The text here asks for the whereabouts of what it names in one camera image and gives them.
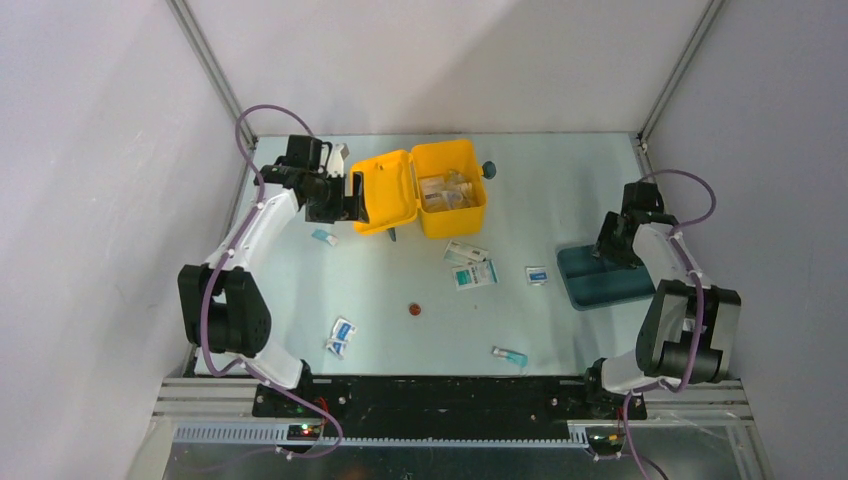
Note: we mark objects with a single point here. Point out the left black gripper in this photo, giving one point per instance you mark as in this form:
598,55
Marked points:
345,208

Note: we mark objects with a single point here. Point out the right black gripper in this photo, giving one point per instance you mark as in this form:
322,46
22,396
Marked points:
604,246

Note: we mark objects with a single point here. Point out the teal header plastic bag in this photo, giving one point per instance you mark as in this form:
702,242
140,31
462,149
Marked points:
325,237

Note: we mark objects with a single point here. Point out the teal divided tray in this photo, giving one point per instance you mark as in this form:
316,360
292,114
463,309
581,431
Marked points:
592,282

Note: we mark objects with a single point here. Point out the yellow medicine kit box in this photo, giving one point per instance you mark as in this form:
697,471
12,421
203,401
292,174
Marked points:
393,195

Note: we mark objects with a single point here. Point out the small white blue sachet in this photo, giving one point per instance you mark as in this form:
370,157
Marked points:
536,275

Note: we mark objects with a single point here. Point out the tape roll clear bag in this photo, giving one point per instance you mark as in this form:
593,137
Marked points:
458,192

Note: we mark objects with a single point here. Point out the white long gauze packet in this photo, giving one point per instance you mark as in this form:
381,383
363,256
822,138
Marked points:
459,253

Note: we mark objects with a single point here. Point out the white blue alcohol pad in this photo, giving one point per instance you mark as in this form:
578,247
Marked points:
337,348
343,330

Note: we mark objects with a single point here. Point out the teal medical gauze packet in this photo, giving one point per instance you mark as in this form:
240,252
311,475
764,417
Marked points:
474,275

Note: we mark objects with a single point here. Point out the teal capped small tube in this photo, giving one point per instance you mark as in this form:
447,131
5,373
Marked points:
516,358

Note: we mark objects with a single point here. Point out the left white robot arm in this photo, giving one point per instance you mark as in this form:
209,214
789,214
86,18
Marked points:
225,314

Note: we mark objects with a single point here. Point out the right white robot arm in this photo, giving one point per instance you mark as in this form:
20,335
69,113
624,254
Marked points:
688,331

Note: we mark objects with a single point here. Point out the grey kit latch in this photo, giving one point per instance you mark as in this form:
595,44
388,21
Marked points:
488,170

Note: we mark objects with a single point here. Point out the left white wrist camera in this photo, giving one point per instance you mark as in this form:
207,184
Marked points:
335,158

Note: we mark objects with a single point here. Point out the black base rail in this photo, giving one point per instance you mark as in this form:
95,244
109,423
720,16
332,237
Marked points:
461,408

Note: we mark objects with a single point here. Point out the aluminium frame front beam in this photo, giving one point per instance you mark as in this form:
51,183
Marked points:
203,428

